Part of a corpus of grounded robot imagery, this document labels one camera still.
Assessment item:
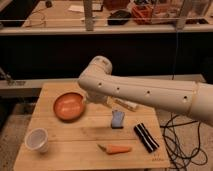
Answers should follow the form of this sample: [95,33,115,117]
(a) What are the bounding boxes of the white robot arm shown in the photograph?
[78,56,213,127]

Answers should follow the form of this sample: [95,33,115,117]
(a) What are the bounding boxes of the blue sponge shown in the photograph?
[111,110,125,129]

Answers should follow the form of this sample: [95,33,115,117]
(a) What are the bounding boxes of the orange bowl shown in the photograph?
[53,92,85,121]

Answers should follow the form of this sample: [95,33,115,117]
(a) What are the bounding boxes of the orange toy carrot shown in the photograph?
[98,145,132,155]

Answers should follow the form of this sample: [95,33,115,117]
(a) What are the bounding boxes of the black pouch on bench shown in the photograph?
[107,10,131,25]

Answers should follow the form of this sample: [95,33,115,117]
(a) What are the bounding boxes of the black white striped block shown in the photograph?
[134,123,159,153]

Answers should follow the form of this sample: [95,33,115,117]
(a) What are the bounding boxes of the orange basket on bench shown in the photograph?
[131,5,152,25]

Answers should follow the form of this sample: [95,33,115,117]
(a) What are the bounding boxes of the white paper on bench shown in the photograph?
[68,5,84,13]

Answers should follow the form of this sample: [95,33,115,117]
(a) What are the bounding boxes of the clear plastic cup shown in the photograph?
[24,128,48,153]

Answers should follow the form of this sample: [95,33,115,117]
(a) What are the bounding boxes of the metal clamp at left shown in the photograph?
[0,67,26,86]

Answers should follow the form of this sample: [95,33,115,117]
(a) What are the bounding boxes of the grey metal post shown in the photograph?
[83,0,93,31]

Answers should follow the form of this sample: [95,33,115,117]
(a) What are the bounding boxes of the black floor cables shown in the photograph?
[159,113,209,171]

